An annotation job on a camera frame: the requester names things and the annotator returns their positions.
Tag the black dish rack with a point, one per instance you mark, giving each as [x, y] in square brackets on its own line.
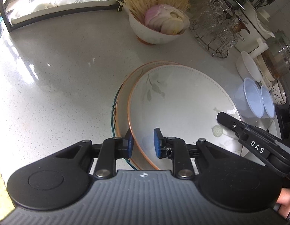
[42, 14]

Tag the bowl with onion and noodles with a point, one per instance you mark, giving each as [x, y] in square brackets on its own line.
[147, 35]

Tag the glass health kettle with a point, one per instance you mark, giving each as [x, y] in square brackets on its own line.
[274, 62]

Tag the white electric cooker pot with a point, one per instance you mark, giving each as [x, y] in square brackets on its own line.
[253, 40]

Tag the patterned cup with tea leaves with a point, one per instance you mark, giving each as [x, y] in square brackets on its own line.
[278, 94]

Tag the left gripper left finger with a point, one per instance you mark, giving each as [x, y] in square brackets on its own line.
[108, 152]

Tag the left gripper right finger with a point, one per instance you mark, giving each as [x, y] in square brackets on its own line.
[175, 149]

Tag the white ceramic bowl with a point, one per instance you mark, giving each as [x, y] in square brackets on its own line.
[247, 67]

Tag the sliced red onion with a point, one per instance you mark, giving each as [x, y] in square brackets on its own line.
[166, 19]

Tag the induction cooktop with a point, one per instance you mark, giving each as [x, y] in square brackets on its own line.
[283, 116]

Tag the person's right hand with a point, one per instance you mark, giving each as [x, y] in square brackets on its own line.
[284, 203]

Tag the blue plastic bowl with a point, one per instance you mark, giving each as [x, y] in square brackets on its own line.
[248, 100]
[269, 111]

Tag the floral patterned plate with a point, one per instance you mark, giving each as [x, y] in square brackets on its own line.
[113, 126]

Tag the small white leaf plate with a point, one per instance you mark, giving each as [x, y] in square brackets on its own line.
[145, 102]

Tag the wire glass rack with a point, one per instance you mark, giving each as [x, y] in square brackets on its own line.
[217, 25]

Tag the large white leaf bowl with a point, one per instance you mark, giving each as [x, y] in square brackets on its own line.
[200, 99]

